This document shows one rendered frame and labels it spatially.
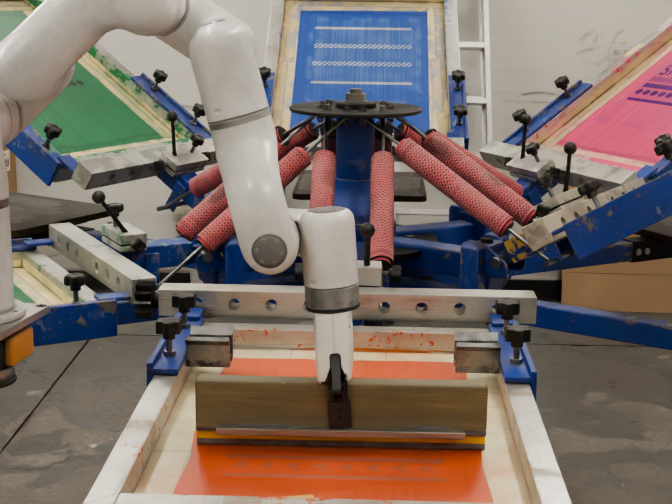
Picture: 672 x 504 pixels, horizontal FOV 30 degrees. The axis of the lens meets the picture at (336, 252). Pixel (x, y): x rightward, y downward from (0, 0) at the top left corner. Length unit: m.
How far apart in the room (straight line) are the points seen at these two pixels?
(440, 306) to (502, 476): 0.62
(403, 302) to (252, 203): 0.71
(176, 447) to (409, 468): 0.33
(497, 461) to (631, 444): 2.81
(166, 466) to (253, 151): 0.44
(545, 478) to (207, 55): 0.69
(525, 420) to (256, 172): 0.53
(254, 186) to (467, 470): 0.48
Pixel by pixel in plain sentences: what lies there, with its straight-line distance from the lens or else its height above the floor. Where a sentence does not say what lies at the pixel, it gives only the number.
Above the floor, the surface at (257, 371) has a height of 0.95.
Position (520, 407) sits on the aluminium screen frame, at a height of 0.99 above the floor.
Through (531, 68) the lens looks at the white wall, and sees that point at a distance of 6.16.
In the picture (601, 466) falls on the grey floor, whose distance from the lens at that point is 4.34.
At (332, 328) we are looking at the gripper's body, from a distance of 1.69.
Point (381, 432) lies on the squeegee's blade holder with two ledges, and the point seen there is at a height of 0.99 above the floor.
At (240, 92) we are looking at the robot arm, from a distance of 1.64.
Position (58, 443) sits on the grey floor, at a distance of 4.48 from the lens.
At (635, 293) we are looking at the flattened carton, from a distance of 6.25.
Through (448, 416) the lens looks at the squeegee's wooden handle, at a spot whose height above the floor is 1.01.
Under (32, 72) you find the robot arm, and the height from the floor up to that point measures 1.48.
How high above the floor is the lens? 1.61
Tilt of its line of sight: 13 degrees down
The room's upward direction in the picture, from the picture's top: 1 degrees clockwise
